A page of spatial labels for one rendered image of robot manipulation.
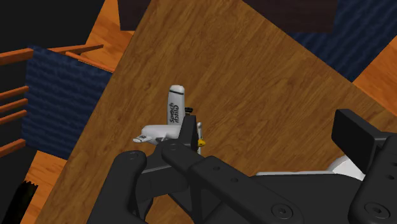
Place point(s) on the orange wooden chair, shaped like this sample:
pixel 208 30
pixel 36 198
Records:
pixel 14 56

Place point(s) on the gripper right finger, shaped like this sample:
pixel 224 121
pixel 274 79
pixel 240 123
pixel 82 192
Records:
pixel 356 136

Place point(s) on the white rounded thing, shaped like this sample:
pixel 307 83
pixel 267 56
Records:
pixel 344 167

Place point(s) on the white tube with black lettering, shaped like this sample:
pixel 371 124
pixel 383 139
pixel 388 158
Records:
pixel 176 105

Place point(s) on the dark blue rug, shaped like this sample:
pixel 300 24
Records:
pixel 62 99

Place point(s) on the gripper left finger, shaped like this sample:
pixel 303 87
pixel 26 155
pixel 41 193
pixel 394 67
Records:
pixel 217 186

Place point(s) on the brown wooden table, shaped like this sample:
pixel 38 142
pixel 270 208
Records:
pixel 248 93

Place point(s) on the small white yellow stick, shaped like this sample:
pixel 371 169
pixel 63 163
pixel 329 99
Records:
pixel 201 142

